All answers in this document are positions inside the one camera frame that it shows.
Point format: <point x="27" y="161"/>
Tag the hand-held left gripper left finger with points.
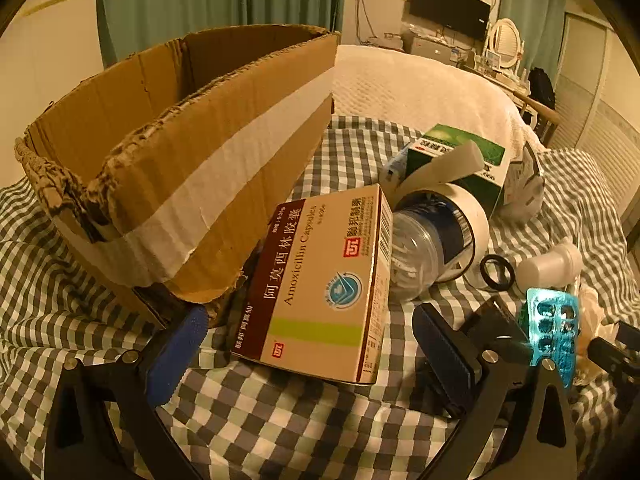
<point x="172" y="355"/>

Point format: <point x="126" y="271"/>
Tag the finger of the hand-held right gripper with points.
<point x="617" y="355"/>

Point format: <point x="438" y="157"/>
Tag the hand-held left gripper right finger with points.
<point x="447" y="360"/>

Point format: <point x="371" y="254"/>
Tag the white and maroon medicine box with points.
<point x="320" y="280"/>

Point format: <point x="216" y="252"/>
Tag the brown cardboard box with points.
<point x="200" y="160"/>

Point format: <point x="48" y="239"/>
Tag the blue blister pack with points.
<point x="552" y="332"/>

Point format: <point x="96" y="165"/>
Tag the clear plastic bottle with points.
<point x="417" y="255"/>

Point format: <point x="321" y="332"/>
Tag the small white plastic bottle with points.
<point x="547" y="266"/>

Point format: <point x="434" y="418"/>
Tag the checkered blanket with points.
<point x="280" y="425"/>

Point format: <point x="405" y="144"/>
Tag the white tape roll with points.
<point x="472" y="210"/>

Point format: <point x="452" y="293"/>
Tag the white printed packet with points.
<point x="522" y="185"/>

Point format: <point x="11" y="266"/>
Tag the green and white medicine box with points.
<point x="482" y="170"/>

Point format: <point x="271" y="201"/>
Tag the white wardrobe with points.
<point x="597" y="95"/>

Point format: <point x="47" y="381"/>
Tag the white quilted bed cover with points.
<point x="425" y="90"/>

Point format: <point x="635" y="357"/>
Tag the wooden dressing desk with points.
<point x="520" y="92"/>

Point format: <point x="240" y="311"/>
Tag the black backpack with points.
<point x="541" y="87"/>

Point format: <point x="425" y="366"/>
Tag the grey cabinet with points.
<point x="432" y="47"/>

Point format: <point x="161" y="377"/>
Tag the white vanity mirror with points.
<point x="505" y="42"/>

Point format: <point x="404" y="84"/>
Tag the narrow green curtain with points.
<point x="530" y="2"/>

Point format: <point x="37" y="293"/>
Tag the black wall television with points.
<point x="449" y="6"/>

